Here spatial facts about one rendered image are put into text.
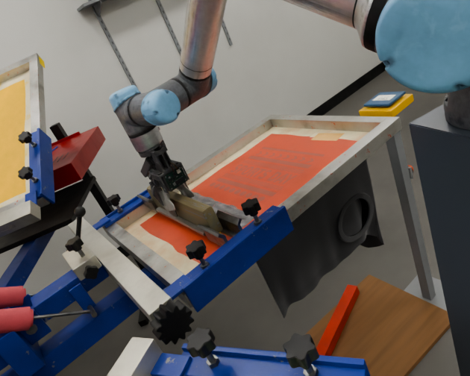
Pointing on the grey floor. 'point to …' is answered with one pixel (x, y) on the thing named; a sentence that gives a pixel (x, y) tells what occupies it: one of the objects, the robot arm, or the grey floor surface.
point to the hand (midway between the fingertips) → (180, 207)
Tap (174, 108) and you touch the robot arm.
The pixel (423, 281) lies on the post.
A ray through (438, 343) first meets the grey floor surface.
